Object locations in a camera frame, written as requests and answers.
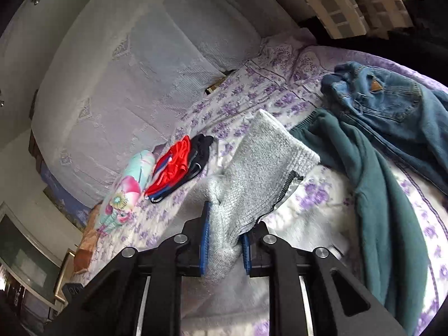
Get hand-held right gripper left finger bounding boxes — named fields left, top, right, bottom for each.
left=45, top=200, right=211, bottom=336

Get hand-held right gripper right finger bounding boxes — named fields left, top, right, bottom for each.
left=241, top=221, right=408, bottom=336

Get grey knit sweater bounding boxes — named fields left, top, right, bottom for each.
left=177, top=109, right=321, bottom=336

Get folded black pants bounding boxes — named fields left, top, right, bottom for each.
left=150, top=133, right=214, bottom=204

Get folded red shorts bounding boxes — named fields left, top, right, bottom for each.
left=144, top=135, right=194, bottom=197

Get folded colourful floral cloth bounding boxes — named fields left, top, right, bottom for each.
left=99, top=149, right=157, bottom=236

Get teal green sweatshirt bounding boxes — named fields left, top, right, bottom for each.
left=289, top=108, right=440, bottom=336

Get blue patterned pillow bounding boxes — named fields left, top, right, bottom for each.
left=39, top=161, right=92, bottom=225

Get blue denim jeans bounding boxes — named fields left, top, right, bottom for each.
left=321, top=61, right=448, bottom=197

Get beige checked curtain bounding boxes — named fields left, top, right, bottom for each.
left=280, top=0, right=425, bottom=40

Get framed wall mirror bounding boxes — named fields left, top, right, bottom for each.
left=0, top=201, right=76, bottom=312

